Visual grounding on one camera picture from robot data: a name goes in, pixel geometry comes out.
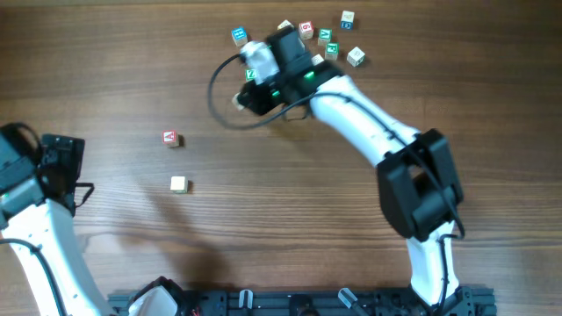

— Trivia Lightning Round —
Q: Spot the red letter A block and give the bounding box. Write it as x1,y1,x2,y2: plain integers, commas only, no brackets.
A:
162,130,180,147

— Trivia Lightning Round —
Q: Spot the plain yellow picture block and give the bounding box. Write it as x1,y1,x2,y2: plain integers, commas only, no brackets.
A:
170,176,189,194

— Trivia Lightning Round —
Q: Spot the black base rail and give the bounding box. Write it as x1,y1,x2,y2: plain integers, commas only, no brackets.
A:
109,276,498,316

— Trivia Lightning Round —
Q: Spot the wooden block yellow green picture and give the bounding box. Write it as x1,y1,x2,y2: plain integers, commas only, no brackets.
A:
312,54,324,66

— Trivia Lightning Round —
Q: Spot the wooden block red picture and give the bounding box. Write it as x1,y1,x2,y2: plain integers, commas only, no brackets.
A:
232,93,245,111

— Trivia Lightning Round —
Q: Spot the wooden block blue C side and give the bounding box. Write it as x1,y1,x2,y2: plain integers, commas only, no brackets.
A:
340,11,355,30

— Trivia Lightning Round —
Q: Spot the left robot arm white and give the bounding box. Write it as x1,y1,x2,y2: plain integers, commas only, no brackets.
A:
1,123,115,315

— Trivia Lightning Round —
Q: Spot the wooden block right end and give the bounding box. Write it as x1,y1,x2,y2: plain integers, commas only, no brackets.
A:
347,47,365,68

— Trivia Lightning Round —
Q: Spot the red number 9 block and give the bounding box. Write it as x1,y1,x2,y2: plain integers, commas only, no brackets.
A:
299,21,314,40

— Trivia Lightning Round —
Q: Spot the green letter F block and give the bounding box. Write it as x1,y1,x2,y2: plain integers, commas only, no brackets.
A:
325,42,339,61

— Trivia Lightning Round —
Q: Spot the blue top wooden block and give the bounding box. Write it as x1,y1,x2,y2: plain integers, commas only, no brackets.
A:
231,26,248,47

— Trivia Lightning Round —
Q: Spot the green letter Z block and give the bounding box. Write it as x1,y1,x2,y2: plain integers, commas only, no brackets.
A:
245,68,257,82

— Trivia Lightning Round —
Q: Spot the green letter V block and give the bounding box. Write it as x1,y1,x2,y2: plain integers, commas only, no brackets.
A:
318,28,333,47

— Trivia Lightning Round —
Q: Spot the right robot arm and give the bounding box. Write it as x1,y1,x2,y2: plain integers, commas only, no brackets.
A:
237,27,464,309

